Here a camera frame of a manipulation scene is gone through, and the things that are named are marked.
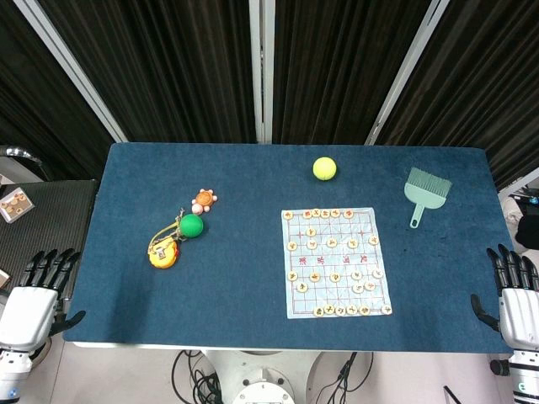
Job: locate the light green hand brush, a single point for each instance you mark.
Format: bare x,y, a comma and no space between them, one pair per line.
425,191

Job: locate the yellow tennis ball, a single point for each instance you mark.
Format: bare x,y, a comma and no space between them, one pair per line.
324,168

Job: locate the black bag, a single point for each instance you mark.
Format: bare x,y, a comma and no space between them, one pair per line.
528,231

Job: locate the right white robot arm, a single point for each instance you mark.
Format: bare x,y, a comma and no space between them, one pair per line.
524,376

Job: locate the orange pink turtle toy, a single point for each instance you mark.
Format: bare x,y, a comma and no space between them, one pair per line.
204,201

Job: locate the white frame post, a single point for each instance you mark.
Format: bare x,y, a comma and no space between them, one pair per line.
262,71
404,71
71,71

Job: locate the blue felt table mat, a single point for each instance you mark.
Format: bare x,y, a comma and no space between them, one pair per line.
236,273

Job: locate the small box with items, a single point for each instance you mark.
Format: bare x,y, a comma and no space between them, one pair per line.
15,206

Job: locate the white frame rail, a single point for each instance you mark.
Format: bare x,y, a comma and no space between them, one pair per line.
520,183

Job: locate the paper Chinese chess board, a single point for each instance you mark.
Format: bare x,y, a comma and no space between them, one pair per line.
337,263

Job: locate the black side table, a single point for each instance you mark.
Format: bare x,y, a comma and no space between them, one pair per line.
50,227

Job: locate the metal chair frame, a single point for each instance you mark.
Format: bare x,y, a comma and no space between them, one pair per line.
21,152

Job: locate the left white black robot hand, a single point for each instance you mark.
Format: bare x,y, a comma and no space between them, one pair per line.
26,313

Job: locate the green ball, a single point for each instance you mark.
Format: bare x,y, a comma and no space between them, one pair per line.
192,226

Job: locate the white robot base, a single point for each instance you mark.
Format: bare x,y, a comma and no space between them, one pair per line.
261,374

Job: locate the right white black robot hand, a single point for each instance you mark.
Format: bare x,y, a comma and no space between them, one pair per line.
520,313

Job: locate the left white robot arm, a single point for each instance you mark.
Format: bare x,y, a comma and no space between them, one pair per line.
12,374

